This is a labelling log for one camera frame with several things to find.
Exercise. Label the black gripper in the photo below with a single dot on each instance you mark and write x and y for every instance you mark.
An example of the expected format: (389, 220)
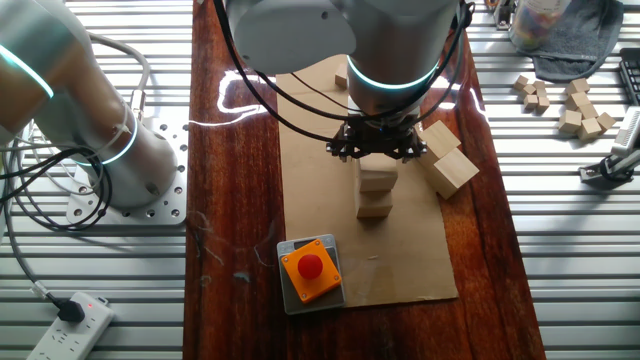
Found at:
(377, 136)

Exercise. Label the large wooden cube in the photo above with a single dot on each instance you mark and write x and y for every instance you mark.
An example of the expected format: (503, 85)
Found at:
(452, 172)
(374, 205)
(440, 140)
(377, 172)

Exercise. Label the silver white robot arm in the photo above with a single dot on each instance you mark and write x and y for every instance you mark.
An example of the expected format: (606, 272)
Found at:
(140, 165)

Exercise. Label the small wooden cube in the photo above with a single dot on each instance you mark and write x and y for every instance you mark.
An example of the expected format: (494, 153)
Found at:
(576, 100)
(589, 129)
(578, 86)
(341, 80)
(588, 111)
(570, 121)
(606, 121)

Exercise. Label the brown cardboard sheet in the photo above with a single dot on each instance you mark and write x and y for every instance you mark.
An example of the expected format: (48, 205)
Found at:
(320, 225)

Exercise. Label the orange emergency stop button box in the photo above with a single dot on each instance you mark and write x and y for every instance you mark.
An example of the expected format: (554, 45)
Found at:
(310, 270)

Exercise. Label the tiny wooden cube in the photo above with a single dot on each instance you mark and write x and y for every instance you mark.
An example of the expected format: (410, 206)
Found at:
(530, 102)
(528, 90)
(539, 86)
(521, 81)
(543, 103)

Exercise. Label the reddish brown wooden board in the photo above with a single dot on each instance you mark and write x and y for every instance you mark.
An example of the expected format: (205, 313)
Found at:
(235, 225)

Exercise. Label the orange emergency stop button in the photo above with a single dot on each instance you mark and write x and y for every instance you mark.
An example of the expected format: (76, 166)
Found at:
(320, 306)

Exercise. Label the silver robot mounting plate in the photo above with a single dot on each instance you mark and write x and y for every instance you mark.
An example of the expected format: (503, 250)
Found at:
(172, 200)

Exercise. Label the dark grey towel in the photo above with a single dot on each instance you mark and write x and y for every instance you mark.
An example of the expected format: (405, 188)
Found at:
(585, 45)

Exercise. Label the black keyboard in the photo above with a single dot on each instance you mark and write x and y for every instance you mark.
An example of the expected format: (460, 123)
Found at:
(631, 75)

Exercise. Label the white power strip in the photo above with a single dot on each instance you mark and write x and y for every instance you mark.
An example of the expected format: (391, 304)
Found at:
(75, 335)

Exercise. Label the black round wrist camera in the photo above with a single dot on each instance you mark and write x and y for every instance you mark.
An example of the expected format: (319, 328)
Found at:
(466, 12)

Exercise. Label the small dark metal bracket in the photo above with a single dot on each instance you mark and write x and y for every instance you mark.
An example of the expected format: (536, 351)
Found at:
(504, 14)

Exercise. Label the metal camera stand bracket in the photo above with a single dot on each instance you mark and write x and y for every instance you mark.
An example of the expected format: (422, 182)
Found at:
(597, 174)

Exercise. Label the silver camera on stand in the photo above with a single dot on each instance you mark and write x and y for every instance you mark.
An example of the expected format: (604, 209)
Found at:
(629, 132)

